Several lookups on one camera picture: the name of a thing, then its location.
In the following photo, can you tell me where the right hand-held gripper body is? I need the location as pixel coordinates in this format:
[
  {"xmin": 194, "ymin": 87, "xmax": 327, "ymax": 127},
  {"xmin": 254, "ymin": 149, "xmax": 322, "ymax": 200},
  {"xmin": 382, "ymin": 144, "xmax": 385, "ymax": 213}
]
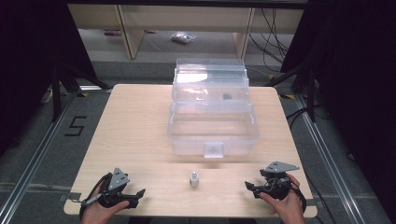
[{"xmin": 259, "ymin": 160, "xmax": 301, "ymax": 201}]

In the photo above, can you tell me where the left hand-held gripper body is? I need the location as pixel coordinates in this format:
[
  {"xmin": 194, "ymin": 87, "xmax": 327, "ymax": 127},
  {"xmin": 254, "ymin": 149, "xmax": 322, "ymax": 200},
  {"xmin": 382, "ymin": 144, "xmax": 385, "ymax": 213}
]
[{"xmin": 98, "ymin": 167, "xmax": 140, "ymax": 209}]

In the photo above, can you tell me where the person's right hand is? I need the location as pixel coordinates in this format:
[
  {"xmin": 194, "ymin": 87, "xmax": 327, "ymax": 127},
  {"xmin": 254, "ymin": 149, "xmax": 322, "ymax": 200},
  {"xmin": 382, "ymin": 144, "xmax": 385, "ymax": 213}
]
[{"xmin": 259, "ymin": 173, "xmax": 306, "ymax": 224}]

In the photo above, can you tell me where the person's left hand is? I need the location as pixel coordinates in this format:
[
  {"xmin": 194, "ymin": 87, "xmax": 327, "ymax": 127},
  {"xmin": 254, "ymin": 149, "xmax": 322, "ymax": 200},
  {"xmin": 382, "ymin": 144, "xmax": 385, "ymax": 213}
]
[{"xmin": 80, "ymin": 182, "xmax": 131, "ymax": 224}]

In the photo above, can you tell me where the small white bottle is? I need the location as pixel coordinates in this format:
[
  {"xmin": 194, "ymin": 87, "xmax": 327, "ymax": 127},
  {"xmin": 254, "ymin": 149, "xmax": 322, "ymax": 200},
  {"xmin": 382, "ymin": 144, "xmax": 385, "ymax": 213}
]
[{"xmin": 189, "ymin": 170, "xmax": 200, "ymax": 189}]

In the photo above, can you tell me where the clear plastic storage box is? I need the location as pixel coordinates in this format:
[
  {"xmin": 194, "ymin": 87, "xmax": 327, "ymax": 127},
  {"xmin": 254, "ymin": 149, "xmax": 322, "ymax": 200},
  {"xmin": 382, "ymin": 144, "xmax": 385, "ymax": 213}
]
[{"xmin": 166, "ymin": 57, "xmax": 262, "ymax": 160}]

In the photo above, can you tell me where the black metal stand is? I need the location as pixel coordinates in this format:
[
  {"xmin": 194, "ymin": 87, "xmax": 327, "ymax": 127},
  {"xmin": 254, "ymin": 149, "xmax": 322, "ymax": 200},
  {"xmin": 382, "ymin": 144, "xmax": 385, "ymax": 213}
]
[
  {"xmin": 50, "ymin": 61, "xmax": 112, "ymax": 123},
  {"xmin": 263, "ymin": 61, "xmax": 318, "ymax": 123}
]

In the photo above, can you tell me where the dark curtain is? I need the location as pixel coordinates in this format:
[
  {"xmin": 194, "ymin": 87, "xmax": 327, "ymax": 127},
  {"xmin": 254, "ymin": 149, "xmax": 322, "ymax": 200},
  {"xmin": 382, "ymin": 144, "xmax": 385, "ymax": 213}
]
[
  {"xmin": 279, "ymin": 0, "xmax": 396, "ymax": 216},
  {"xmin": 0, "ymin": 0, "xmax": 98, "ymax": 157}
]

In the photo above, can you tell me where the light wooden shelf unit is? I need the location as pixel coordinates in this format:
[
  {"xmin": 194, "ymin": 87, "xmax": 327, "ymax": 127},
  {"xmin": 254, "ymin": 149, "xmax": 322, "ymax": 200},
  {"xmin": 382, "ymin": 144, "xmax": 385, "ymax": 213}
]
[{"xmin": 67, "ymin": 3, "xmax": 304, "ymax": 61}]

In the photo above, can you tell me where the clear plastic bag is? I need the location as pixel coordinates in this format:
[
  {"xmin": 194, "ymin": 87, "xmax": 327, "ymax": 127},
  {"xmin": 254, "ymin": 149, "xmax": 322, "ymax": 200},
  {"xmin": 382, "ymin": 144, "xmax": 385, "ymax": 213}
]
[{"xmin": 170, "ymin": 31, "xmax": 198, "ymax": 45}]

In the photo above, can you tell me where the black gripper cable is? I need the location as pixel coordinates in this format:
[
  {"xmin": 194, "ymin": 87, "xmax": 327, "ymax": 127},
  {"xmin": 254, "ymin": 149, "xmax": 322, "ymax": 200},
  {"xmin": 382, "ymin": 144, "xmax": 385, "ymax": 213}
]
[
  {"xmin": 289, "ymin": 182, "xmax": 308, "ymax": 216},
  {"xmin": 78, "ymin": 173, "xmax": 113, "ymax": 220}
]

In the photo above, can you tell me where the metal floor rail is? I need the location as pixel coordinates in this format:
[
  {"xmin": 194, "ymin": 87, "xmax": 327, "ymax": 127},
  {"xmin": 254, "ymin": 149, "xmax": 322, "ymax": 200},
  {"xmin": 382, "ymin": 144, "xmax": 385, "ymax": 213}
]
[
  {"xmin": 0, "ymin": 91, "xmax": 79, "ymax": 224},
  {"xmin": 294, "ymin": 94, "xmax": 365, "ymax": 224}
]

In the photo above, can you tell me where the black cables bundle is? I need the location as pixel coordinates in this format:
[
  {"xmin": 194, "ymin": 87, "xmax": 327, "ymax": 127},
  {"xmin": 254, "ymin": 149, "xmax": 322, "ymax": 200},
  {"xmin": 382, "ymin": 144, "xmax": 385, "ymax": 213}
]
[{"xmin": 247, "ymin": 7, "xmax": 291, "ymax": 73}]

